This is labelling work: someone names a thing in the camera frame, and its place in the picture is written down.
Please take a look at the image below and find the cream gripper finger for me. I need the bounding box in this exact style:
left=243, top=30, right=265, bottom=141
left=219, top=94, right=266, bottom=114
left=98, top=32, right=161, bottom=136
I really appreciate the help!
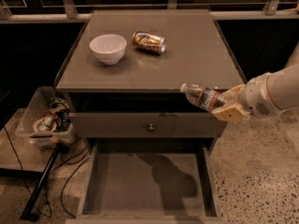
left=212, top=105, right=249, bottom=121
left=221, top=84, right=245, bottom=102

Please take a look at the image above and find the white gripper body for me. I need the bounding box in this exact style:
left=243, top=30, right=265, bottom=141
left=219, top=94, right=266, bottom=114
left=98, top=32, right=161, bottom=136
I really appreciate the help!
left=239, top=73, right=283, bottom=119

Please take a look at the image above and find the clear plastic water bottle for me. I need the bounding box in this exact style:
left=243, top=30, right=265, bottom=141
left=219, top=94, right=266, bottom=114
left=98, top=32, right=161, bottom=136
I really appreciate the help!
left=180, top=83, right=227, bottom=113

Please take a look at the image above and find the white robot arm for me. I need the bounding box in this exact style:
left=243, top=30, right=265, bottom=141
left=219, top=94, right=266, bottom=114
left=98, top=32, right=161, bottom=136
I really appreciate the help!
left=212, top=44, right=299, bottom=121

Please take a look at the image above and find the round brass drawer knob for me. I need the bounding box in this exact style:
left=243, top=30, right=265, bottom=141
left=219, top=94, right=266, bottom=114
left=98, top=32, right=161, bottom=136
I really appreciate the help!
left=147, top=123, right=155, bottom=133

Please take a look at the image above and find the open grey lower drawer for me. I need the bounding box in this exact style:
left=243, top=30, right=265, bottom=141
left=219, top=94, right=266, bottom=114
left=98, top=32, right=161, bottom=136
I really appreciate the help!
left=65, top=147, right=227, bottom=224

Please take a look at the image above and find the grey upper drawer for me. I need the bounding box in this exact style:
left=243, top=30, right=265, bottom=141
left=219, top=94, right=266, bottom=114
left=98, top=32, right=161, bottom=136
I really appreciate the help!
left=69, top=112, right=226, bottom=138

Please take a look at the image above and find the grey wooden nightstand cabinet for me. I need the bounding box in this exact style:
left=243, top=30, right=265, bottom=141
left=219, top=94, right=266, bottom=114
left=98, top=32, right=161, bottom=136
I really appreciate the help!
left=55, top=9, right=244, bottom=149

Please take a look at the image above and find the gold soda can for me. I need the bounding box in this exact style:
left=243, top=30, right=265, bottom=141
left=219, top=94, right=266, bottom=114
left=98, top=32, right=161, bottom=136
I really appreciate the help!
left=132, top=31, right=166, bottom=55

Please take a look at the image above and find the white ceramic bowl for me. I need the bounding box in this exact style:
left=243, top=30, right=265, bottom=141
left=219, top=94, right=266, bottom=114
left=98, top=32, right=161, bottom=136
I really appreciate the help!
left=90, top=35, right=127, bottom=65

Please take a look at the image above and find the clutter of items in bin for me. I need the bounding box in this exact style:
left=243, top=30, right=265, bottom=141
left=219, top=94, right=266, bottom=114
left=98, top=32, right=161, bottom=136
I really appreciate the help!
left=33, top=97, right=71, bottom=132

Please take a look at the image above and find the clear plastic storage bin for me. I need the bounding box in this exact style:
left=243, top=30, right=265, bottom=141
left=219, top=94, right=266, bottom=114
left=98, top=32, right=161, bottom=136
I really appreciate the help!
left=16, top=87, right=78, bottom=149

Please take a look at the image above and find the black metal stand leg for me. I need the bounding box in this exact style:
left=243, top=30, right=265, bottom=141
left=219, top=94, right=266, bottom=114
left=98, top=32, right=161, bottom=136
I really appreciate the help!
left=21, top=144, right=62, bottom=221

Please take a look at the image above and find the metal window railing frame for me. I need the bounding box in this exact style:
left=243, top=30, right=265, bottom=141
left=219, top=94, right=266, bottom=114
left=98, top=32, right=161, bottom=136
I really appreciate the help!
left=0, top=0, right=299, bottom=24

